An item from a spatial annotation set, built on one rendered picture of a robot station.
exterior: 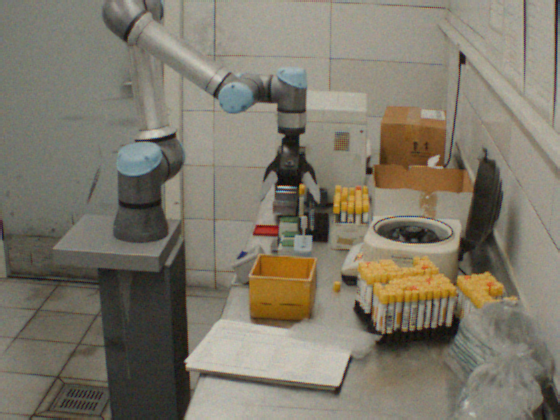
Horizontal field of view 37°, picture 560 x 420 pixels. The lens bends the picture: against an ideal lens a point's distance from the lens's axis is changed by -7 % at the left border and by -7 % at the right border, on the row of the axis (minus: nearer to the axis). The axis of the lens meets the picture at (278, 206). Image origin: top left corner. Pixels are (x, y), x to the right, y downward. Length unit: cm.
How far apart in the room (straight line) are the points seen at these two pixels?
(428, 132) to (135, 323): 125
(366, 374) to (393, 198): 78
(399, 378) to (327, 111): 113
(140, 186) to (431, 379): 93
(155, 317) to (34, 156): 207
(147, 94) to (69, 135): 184
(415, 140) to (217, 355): 148
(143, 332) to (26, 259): 216
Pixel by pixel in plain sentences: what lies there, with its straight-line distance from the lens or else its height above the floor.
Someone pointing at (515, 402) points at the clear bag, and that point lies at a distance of 147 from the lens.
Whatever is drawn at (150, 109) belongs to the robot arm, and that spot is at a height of 123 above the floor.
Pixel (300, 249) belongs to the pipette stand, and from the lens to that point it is 202.
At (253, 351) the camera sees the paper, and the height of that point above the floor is 89.
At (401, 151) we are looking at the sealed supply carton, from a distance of 300.
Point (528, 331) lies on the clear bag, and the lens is 161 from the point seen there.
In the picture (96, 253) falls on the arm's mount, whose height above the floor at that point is 91.
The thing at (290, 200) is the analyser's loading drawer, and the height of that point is 92.
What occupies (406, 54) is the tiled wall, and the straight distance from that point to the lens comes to 389.
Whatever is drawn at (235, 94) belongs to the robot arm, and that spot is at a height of 131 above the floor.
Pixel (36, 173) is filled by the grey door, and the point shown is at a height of 57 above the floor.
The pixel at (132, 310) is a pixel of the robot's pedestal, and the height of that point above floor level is 74.
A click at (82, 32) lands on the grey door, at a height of 126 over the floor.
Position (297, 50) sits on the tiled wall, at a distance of 390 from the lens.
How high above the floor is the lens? 170
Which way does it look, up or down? 18 degrees down
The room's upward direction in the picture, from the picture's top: 1 degrees clockwise
